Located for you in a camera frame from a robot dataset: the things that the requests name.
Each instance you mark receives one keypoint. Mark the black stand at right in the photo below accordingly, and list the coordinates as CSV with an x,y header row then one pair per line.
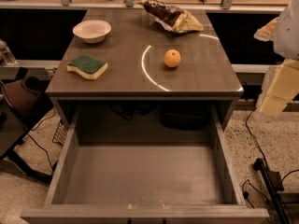
x,y
278,197

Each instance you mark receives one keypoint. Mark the black wire basket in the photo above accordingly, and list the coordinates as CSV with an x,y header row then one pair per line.
x,y
60,134

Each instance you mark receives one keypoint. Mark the white ceramic bowl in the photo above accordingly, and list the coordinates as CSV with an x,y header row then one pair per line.
x,y
93,31

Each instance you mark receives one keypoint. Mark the brown chip bag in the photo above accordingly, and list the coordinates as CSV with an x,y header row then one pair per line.
x,y
172,18

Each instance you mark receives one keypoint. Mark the black chair at left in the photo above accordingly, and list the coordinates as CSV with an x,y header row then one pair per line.
x,y
24,104

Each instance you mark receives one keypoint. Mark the clear plastic bottle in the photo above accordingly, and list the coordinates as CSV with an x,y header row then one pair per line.
x,y
6,53

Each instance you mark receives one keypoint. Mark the green yellow sponge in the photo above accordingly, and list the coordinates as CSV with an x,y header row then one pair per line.
x,y
87,67

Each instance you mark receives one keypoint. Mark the orange fruit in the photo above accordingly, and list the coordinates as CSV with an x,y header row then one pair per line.
x,y
172,58

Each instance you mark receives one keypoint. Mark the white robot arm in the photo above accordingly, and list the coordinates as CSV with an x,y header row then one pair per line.
x,y
283,31

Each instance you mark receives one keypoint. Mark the grey top drawer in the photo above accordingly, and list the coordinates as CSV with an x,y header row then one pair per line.
x,y
113,171

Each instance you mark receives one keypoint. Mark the grey cabinet with top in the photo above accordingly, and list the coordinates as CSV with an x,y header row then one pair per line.
x,y
134,51

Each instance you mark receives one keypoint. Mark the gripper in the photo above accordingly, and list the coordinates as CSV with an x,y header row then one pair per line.
x,y
288,34

